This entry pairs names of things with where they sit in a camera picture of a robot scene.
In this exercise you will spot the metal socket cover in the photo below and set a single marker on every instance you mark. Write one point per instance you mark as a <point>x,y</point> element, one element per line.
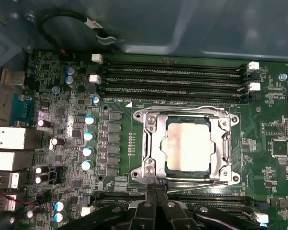
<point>158,143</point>

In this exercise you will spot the green motherboard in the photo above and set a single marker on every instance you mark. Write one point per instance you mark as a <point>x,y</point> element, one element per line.
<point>124,148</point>

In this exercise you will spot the black PC case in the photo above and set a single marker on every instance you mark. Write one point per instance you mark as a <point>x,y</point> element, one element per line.
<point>206,24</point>

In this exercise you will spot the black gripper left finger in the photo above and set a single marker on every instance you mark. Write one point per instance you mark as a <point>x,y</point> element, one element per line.
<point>139,218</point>

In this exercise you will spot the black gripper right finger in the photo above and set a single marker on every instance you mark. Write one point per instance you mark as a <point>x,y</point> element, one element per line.
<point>180,218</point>

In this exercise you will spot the RAM slot black clips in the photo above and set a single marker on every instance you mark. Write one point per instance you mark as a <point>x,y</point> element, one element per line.
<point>170,71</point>
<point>170,90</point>
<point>206,197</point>

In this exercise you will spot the metal locking lever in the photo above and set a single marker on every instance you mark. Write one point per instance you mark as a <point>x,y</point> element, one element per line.
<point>199,187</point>
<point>182,107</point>

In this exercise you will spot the silver CPU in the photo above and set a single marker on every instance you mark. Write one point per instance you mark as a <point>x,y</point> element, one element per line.
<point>189,148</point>

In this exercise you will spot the silver board screw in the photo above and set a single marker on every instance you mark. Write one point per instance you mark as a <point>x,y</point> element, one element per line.
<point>282,76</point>

